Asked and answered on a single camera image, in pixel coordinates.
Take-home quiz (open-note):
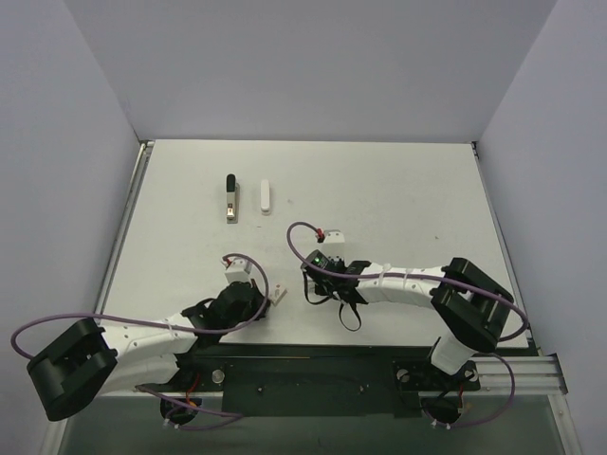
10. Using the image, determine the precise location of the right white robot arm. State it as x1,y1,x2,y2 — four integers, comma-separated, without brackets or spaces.
302,250,514,388

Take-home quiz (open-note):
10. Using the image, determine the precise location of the aluminium frame rail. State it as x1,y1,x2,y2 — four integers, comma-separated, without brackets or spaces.
474,355,568,396

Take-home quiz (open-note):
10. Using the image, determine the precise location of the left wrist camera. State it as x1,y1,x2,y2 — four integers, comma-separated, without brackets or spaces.
222,257,252,284

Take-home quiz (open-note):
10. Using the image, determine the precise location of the printed staple box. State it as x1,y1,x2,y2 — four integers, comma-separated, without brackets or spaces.
270,283,288,306

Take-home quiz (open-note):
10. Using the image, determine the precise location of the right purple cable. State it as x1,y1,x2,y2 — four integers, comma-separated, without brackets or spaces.
286,221,530,430

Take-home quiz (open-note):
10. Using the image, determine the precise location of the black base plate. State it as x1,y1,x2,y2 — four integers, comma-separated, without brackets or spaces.
80,338,523,421

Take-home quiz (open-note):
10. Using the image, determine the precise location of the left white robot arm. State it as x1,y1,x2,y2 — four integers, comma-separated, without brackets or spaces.
27,282,271,422

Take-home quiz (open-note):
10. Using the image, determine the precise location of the white staple box sleeve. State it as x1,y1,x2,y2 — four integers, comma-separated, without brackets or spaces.
260,179,271,214

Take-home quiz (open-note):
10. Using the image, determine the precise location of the purple cable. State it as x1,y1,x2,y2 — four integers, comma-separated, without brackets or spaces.
9,253,271,431
286,221,530,430

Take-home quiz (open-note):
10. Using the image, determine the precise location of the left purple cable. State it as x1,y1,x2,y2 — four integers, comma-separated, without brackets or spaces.
9,253,271,431

